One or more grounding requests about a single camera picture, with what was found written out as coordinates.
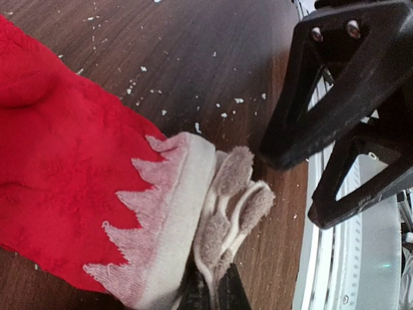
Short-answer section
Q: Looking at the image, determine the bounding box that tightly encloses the red and beige sock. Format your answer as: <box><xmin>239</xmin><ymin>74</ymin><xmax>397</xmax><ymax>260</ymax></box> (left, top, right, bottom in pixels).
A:
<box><xmin>1</xmin><ymin>18</ymin><xmax>274</xmax><ymax>309</ymax></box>

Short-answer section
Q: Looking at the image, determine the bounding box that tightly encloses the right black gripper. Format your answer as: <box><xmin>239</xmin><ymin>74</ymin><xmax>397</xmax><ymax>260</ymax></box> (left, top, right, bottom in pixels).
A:
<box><xmin>259</xmin><ymin>1</ymin><xmax>412</xmax><ymax>229</ymax></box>

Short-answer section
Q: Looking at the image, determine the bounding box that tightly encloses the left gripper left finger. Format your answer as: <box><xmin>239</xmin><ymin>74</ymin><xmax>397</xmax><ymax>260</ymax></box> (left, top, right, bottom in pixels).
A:
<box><xmin>177</xmin><ymin>270</ymin><xmax>210</xmax><ymax>310</ymax></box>

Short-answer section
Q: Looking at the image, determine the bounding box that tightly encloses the metal base rail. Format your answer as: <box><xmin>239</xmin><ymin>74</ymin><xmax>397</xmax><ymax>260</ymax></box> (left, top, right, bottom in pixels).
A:
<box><xmin>290</xmin><ymin>0</ymin><xmax>413</xmax><ymax>310</ymax></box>

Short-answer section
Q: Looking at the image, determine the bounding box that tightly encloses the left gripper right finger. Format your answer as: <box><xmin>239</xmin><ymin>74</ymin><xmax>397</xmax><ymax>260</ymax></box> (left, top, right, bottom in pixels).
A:
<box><xmin>218</xmin><ymin>263</ymin><xmax>250</xmax><ymax>310</ymax></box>

